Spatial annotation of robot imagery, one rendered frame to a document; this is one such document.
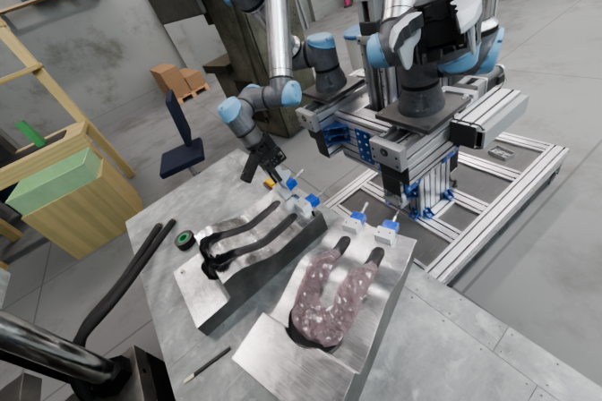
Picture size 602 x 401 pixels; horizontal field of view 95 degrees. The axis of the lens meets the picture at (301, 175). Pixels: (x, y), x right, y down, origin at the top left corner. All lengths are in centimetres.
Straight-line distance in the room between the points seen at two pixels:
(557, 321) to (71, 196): 338
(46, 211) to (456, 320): 305
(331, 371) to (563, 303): 136
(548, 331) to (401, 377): 108
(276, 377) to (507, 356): 49
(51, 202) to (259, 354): 265
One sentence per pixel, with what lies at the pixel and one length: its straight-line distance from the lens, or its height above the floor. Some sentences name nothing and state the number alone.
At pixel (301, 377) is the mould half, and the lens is 71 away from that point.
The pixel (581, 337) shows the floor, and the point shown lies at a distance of 180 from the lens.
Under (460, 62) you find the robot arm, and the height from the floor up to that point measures 131.
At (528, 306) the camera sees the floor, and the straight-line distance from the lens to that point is 180.
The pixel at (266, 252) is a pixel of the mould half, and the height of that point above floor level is 89.
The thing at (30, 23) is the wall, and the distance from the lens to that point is 722.
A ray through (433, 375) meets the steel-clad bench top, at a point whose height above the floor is 80.
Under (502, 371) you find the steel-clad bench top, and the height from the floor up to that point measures 80.
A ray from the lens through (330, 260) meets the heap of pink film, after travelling 81.
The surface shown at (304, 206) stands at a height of 92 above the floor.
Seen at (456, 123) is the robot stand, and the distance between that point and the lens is 112.
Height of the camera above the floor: 156
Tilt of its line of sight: 37 degrees down
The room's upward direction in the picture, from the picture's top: 22 degrees counter-clockwise
